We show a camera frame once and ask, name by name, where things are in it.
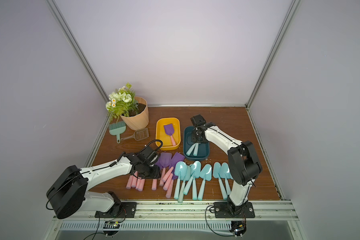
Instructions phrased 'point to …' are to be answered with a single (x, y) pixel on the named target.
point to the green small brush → (116, 129)
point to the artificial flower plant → (122, 102)
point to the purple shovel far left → (129, 182)
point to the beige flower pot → (138, 118)
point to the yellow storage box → (167, 144)
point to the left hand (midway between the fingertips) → (160, 176)
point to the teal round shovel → (189, 152)
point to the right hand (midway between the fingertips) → (197, 133)
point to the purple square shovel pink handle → (169, 130)
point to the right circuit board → (239, 227)
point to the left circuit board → (111, 228)
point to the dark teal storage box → (203, 150)
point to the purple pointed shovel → (154, 184)
